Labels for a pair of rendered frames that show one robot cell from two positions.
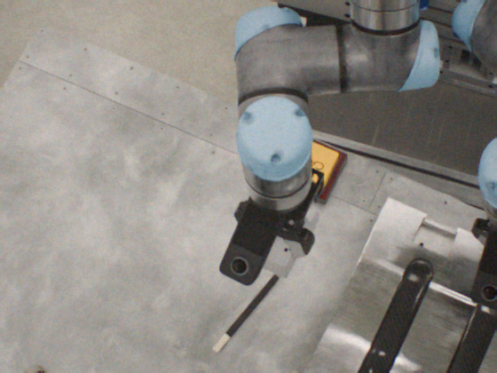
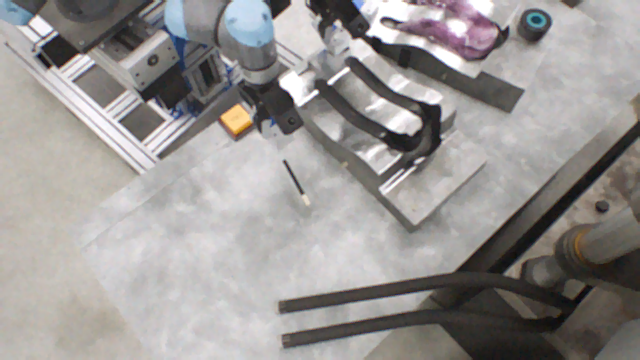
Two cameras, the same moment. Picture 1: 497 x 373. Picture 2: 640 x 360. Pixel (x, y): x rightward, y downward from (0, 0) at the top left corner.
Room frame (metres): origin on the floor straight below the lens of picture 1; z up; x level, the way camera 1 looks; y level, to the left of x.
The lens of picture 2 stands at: (0.17, 0.47, 1.87)
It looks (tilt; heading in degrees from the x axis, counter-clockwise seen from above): 66 degrees down; 287
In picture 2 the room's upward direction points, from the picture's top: 4 degrees counter-clockwise
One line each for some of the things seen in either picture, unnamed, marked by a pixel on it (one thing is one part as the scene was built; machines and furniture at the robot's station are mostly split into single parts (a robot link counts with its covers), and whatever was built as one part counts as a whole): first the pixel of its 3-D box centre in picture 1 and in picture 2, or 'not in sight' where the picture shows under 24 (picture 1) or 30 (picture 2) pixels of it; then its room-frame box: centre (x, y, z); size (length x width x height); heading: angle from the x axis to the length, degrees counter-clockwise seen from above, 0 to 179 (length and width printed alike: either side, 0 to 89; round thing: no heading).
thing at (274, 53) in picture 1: (286, 61); (204, 13); (0.53, -0.06, 1.25); 0.11 x 0.11 x 0.08; 84
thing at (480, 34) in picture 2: not in sight; (451, 20); (0.07, -0.49, 0.90); 0.26 x 0.18 x 0.08; 162
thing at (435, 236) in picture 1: (435, 239); (306, 75); (0.41, -0.24, 0.87); 0.05 x 0.05 x 0.04; 55
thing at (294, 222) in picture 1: (282, 192); (262, 86); (0.44, -0.04, 1.09); 0.09 x 0.08 x 0.12; 145
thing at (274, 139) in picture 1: (275, 145); (250, 33); (0.43, -0.04, 1.25); 0.09 x 0.08 x 0.11; 174
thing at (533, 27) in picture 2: not in sight; (533, 24); (-0.14, -0.49, 0.93); 0.08 x 0.08 x 0.04
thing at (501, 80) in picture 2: not in sight; (450, 30); (0.06, -0.49, 0.86); 0.50 x 0.26 x 0.11; 162
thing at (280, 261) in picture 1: (290, 222); (267, 122); (0.45, -0.05, 0.93); 0.13 x 0.05 x 0.05; 145
